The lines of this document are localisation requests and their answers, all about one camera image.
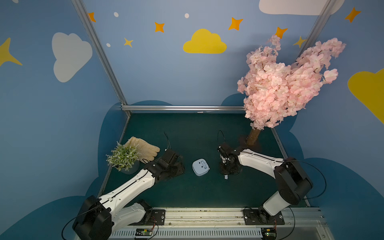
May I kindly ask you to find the rusty tree trunk pole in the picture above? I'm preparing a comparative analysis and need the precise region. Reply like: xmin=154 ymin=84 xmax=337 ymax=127
xmin=246 ymin=129 xmax=261 ymax=146

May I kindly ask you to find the white alarm device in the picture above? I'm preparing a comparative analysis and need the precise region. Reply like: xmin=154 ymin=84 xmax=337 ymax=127
xmin=192 ymin=159 xmax=210 ymax=177

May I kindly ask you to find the controller board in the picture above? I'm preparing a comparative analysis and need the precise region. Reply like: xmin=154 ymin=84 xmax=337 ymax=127
xmin=261 ymin=228 xmax=277 ymax=240
xmin=135 ymin=228 xmax=153 ymax=238

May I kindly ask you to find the right controller board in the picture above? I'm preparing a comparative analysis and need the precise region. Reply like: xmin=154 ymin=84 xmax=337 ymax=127
xmin=261 ymin=228 xmax=277 ymax=240

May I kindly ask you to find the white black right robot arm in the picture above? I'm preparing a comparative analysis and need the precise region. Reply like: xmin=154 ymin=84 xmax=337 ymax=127
xmin=217 ymin=144 xmax=313 ymax=223

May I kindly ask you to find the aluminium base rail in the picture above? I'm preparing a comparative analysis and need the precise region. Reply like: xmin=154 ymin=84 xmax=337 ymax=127
xmin=107 ymin=208 xmax=334 ymax=240

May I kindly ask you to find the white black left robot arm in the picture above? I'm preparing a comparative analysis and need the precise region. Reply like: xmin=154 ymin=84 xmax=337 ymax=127
xmin=72 ymin=149 xmax=185 ymax=240

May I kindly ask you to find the small green potted plant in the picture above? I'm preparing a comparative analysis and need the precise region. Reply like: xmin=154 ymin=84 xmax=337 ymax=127
xmin=107 ymin=143 xmax=140 ymax=175

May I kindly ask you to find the pink blossom artificial tree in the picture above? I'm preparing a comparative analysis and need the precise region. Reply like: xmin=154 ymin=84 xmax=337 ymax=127
xmin=237 ymin=35 xmax=346 ymax=131

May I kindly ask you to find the left controller board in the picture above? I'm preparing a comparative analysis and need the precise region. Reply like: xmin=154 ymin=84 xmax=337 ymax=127
xmin=135 ymin=228 xmax=153 ymax=238

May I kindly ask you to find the aluminium back frame bar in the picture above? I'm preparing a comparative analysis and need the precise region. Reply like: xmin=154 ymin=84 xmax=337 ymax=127
xmin=121 ymin=105 xmax=244 ymax=113

